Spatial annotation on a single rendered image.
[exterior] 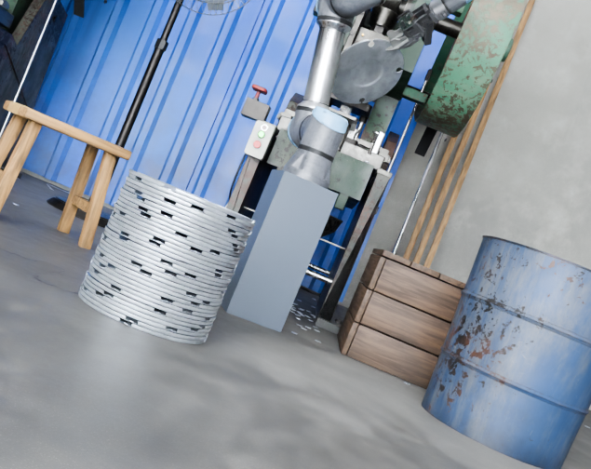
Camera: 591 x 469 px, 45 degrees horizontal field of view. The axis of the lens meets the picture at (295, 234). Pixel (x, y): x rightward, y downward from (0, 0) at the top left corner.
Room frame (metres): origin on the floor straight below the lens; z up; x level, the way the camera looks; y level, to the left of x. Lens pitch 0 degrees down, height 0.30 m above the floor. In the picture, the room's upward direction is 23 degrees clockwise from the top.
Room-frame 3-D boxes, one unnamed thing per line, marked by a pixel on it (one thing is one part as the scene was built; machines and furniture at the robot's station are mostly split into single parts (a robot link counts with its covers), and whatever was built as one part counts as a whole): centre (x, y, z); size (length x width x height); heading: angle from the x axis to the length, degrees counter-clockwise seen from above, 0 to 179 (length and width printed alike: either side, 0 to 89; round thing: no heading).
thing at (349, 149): (3.01, 0.00, 0.68); 0.45 x 0.30 x 0.06; 88
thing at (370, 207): (3.14, -0.27, 0.45); 0.92 x 0.12 x 0.90; 178
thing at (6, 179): (2.20, 0.77, 0.16); 0.34 x 0.24 x 0.34; 128
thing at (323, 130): (2.21, 0.04, 0.62); 0.13 x 0.12 x 0.14; 21
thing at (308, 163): (2.20, 0.04, 0.50); 0.15 x 0.15 x 0.10
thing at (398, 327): (2.41, -0.47, 0.18); 0.40 x 0.38 x 0.35; 178
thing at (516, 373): (1.88, -0.67, 0.24); 0.42 x 0.42 x 0.48
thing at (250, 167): (3.16, 0.27, 0.45); 0.92 x 0.12 x 0.90; 178
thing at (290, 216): (2.20, 0.04, 0.23); 0.18 x 0.18 x 0.45; 15
